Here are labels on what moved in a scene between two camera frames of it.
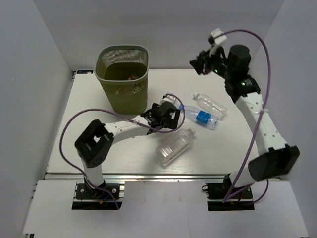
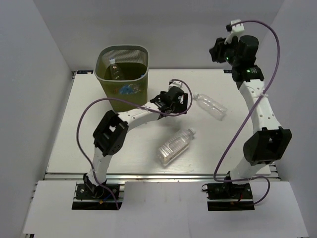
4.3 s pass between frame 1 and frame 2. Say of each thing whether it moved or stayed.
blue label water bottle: moved
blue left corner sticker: stayed
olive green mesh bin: stayed
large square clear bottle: stayed
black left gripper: moved
